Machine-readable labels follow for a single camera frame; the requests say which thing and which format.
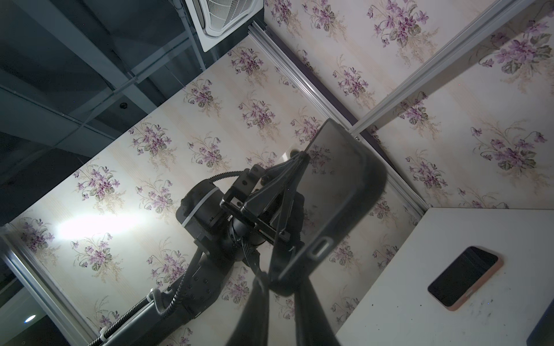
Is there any aluminium frame top bar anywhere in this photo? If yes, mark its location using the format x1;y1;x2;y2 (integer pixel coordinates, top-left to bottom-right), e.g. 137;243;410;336
248;22;428;216

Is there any white ceiling air conditioner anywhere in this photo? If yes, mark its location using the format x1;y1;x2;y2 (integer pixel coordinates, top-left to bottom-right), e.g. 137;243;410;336
185;0;264;53

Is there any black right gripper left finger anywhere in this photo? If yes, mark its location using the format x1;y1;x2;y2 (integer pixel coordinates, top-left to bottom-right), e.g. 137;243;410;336
226;272;270;346

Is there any black phone pink edge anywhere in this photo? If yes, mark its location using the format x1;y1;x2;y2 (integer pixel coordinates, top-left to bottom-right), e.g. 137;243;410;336
427;246;504;311

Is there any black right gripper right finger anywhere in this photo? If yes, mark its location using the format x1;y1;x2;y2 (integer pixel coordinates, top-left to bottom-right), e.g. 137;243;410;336
294;279;340;346

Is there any black pad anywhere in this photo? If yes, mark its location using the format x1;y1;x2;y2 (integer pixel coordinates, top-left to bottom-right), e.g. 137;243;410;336
269;119;388;296

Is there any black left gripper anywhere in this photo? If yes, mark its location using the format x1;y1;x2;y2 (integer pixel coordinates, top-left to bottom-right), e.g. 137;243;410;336
220;151;310;249

